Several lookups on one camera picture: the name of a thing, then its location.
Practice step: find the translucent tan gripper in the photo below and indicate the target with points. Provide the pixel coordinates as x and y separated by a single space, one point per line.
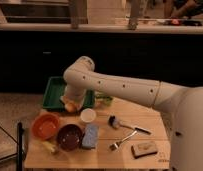
65 100

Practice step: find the red yellow apple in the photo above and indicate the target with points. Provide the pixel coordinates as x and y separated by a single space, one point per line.
70 107

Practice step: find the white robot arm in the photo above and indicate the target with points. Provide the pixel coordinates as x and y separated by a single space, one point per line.
184 103

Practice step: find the dark maroon bowl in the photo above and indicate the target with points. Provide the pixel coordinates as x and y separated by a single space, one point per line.
69 137

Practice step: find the orange red bowl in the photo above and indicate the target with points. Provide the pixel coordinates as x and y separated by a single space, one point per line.
45 126

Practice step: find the white small cup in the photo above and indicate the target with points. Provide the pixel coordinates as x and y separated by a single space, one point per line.
88 115

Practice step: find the green plastic tray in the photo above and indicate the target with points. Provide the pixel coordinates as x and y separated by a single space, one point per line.
55 89

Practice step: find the blue sponge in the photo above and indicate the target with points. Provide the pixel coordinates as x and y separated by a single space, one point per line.
90 137

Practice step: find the black dish brush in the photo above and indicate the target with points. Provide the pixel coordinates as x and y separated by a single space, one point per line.
116 123

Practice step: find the silver fork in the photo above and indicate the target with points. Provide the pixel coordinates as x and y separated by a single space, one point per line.
117 144

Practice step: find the brown wooden block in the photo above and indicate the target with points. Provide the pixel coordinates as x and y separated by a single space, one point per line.
144 149

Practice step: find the person in background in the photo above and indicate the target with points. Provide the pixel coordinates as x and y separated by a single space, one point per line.
180 12

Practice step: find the black chair frame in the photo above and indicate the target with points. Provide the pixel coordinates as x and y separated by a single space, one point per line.
20 153

